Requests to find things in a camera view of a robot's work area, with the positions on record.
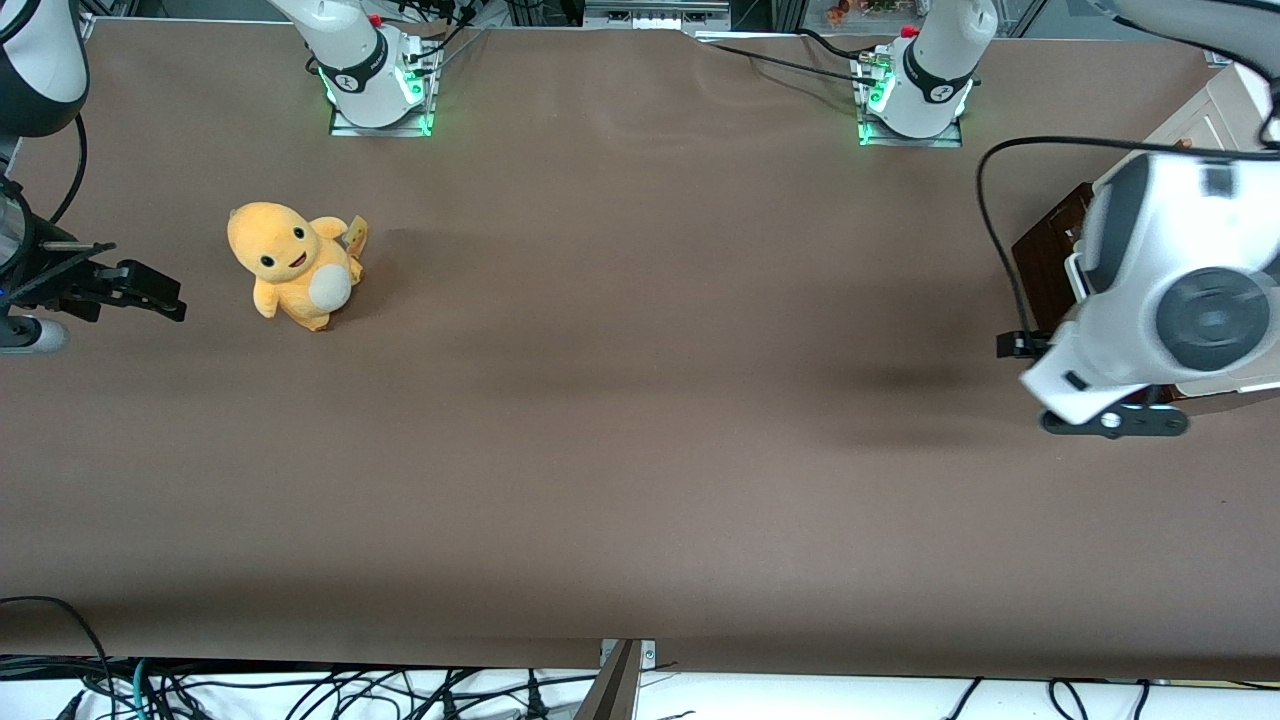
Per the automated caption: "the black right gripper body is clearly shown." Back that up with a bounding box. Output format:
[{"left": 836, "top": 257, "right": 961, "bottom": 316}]
[{"left": 0, "top": 178, "right": 115, "bottom": 321}]

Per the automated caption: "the yellow plush toy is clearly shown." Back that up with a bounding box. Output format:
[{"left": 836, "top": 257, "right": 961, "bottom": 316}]
[{"left": 226, "top": 200, "right": 370, "bottom": 333}]

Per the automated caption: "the brown table cover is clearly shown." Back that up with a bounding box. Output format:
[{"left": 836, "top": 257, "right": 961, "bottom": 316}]
[{"left": 0, "top": 18, "right": 1280, "bottom": 683}]

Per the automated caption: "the grey electronics box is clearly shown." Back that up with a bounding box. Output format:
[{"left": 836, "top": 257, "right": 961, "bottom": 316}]
[{"left": 585, "top": 0, "right": 731, "bottom": 31}]

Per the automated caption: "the dark support beam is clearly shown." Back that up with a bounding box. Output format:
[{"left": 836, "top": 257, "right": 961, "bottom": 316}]
[{"left": 575, "top": 640, "right": 643, "bottom": 720}]

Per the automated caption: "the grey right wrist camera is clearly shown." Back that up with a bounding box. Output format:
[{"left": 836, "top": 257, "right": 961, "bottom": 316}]
[{"left": 0, "top": 317, "right": 69, "bottom": 354}]

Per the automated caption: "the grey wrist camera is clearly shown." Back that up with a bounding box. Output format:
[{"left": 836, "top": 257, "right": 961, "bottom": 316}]
[
  {"left": 0, "top": 317, "right": 69, "bottom": 354},
  {"left": 1040, "top": 400, "right": 1191, "bottom": 439}
]

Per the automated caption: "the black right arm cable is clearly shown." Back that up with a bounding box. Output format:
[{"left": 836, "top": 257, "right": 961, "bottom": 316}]
[{"left": 48, "top": 115, "right": 89, "bottom": 226}]

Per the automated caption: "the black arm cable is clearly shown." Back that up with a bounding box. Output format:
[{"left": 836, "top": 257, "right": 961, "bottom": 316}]
[
  {"left": 977, "top": 135, "right": 1280, "bottom": 346},
  {"left": 48, "top": 115, "right": 89, "bottom": 226}
]

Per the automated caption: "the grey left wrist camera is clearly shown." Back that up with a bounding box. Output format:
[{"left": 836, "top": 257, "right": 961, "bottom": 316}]
[{"left": 1040, "top": 400, "right": 1191, "bottom": 439}]

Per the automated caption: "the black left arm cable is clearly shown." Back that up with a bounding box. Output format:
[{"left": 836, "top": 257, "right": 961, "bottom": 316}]
[{"left": 977, "top": 135, "right": 1280, "bottom": 346}]

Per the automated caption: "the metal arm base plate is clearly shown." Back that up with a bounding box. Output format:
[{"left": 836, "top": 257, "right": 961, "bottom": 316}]
[
  {"left": 855, "top": 50, "right": 964, "bottom": 148},
  {"left": 328, "top": 45, "right": 438, "bottom": 138}
]

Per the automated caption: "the black looped cable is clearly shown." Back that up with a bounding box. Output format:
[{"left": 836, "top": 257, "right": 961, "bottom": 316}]
[{"left": 0, "top": 596, "right": 119, "bottom": 720}]

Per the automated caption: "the short black table cable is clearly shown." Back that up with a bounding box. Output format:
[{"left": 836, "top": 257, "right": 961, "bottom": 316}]
[{"left": 795, "top": 28, "right": 876, "bottom": 63}]

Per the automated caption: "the long black table cable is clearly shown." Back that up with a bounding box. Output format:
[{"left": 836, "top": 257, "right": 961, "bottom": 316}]
[{"left": 697, "top": 40, "right": 881, "bottom": 86}]

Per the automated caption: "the teal cable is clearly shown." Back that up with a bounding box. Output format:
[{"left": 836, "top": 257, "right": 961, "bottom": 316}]
[{"left": 128, "top": 658, "right": 159, "bottom": 720}]

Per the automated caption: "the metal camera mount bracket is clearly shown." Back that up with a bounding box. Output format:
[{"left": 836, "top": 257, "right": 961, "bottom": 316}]
[{"left": 598, "top": 638, "right": 658, "bottom": 669}]

